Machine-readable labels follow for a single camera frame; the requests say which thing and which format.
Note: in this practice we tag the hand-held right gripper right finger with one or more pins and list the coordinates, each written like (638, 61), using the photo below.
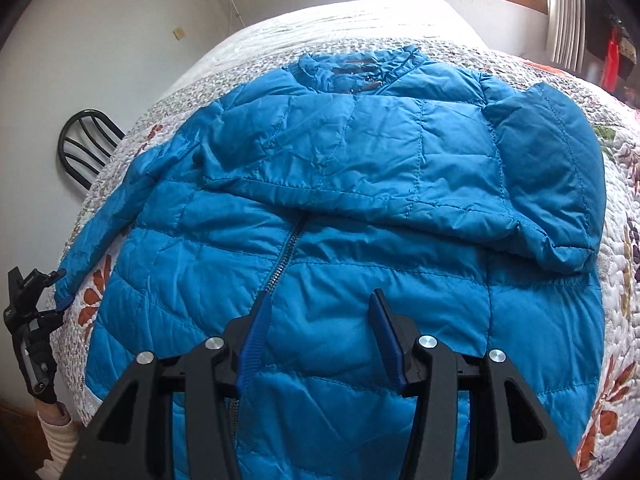
(386, 340)

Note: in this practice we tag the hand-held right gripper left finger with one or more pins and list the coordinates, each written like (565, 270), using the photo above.
(252, 345)

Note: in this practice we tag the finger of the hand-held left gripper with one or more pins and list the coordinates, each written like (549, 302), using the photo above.
(59, 274)
(63, 303)

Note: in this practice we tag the blue puffer jacket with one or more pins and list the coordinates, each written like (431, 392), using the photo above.
(350, 170)

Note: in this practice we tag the person's left forearm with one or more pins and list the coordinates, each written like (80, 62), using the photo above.
(60, 440)

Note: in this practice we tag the floral quilted bed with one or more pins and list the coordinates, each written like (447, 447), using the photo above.
(620, 240)

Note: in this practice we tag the red hanging garment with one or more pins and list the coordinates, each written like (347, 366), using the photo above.
(611, 57)

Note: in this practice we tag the white window curtain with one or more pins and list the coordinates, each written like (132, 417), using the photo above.
(567, 15)

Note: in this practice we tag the black and red bag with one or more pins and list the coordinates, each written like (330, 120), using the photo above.
(597, 10)

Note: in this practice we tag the beige wall outlet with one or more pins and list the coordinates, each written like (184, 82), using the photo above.
(177, 33)

